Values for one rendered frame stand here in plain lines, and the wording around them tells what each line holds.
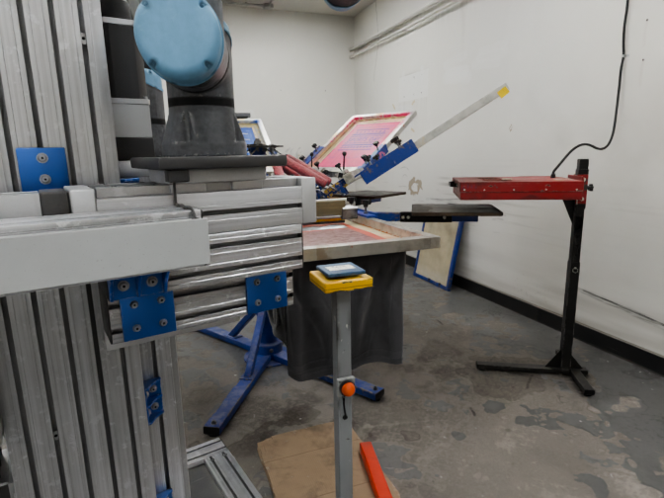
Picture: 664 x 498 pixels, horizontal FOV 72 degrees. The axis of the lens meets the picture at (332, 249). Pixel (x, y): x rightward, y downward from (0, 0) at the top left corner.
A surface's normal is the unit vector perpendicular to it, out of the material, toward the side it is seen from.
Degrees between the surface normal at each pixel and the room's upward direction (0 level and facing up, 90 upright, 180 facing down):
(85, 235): 90
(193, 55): 97
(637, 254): 90
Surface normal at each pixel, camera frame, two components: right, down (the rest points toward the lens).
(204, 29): 0.14, 0.32
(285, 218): 0.55, 0.16
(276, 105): 0.34, 0.18
